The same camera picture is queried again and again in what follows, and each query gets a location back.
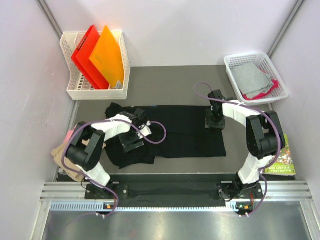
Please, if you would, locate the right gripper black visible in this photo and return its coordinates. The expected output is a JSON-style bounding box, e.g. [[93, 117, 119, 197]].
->
[[207, 108, 226, 132]]

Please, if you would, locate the black t-shirt with flower print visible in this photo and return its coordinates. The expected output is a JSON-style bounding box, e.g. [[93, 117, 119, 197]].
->
[[105, 105, 227, 169]]

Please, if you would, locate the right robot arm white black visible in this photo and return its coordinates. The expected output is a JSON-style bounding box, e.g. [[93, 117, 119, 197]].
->
[[206, 90, 286, 200]]

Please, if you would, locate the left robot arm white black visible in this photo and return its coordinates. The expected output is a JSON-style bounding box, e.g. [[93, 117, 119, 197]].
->
[[64, 108, 152, 199]]

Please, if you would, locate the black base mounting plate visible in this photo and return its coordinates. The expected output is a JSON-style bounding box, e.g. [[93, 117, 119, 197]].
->
[[84, 173, 263, 208]]

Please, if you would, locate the grey folded t-shirt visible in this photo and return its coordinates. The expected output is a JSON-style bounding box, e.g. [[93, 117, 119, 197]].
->
[[231, 62, 273, 98]]

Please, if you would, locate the white perforated basket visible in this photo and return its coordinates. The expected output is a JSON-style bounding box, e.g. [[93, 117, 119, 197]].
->
[[224, 51, 289, 106]]

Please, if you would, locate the pink folded t-shirt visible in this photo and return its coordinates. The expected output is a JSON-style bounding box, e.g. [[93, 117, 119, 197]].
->
[[64, 129, 75, 143]]

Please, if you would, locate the magenta t-shirt in basket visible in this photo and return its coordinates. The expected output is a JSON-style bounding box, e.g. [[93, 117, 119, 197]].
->
[[242, 79, 280, 101]]

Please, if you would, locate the beige folded t-shirt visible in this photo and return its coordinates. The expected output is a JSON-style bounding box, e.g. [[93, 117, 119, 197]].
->
[[50, 142, 85, 182]]

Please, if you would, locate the white file organiser tray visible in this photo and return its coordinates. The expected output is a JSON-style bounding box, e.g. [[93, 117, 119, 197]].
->
[[60, 27, 131, 101]]

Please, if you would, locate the green children's book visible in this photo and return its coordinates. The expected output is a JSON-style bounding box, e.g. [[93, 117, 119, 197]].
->
[[263, 133, 296, 176]]

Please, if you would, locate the orange plastic folder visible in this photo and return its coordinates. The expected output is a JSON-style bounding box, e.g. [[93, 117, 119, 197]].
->
[[89, 25, 125, 90]]

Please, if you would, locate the red plastic folder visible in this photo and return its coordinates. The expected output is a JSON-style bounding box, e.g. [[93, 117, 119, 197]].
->
[[71, 25, 110, 90]]

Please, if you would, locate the white camera on left wrist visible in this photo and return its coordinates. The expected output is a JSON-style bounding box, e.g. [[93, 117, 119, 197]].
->
[[138, 120, 152, 139]]

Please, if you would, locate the aluminium frame rail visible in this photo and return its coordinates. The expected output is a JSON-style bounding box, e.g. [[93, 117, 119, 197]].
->
[[40, 180, 313, 213]]

